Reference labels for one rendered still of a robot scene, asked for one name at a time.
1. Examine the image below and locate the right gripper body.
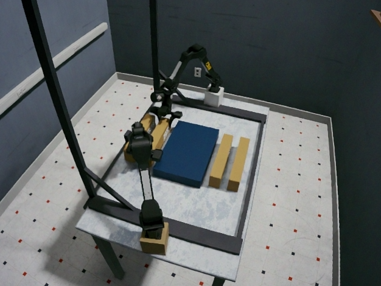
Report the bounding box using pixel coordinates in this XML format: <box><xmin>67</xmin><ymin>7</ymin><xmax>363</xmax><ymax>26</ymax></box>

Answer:
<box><xmin>126</xmin><ymin>145</ymin><xmax>163</xmax><ymax>162</ymax></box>

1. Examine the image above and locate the brown cardboard carton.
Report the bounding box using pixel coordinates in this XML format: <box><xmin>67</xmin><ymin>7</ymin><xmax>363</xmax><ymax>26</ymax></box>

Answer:
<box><xmin>208</xmin><ymin>134</ymin><xmax>233</xmax><ymax>189</ymax></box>
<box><xmin>149</xmin><ymin>117</ymin><xmax>171</xmax><ymax>167</ymax></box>
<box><xmin>123</xmin><ymin>114</ymin><xmax>156</xmax><ymax>162</ymax></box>
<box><xmin>227</xmin><ymin>137</ymin><xmax>250</xmax><ymax>192</ymax></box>

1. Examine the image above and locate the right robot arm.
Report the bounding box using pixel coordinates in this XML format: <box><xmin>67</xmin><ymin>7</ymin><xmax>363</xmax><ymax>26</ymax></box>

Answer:
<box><xmin>128</xmin><ymin>122</ymin><xmax>164</xmax><ymax>240</ymax></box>

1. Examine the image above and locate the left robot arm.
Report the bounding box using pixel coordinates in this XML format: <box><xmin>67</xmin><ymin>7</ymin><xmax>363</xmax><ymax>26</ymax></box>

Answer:
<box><xmin>150</xmin><ymin>44</ymin><xmax>223</xmax><ymax>117</ymax></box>

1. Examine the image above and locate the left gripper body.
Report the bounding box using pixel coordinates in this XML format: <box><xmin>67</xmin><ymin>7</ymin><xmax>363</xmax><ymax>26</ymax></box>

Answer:
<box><xmin>150</xmin><ymin>101</ymin><xmax>183</xmax><ymax>119</ymax></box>

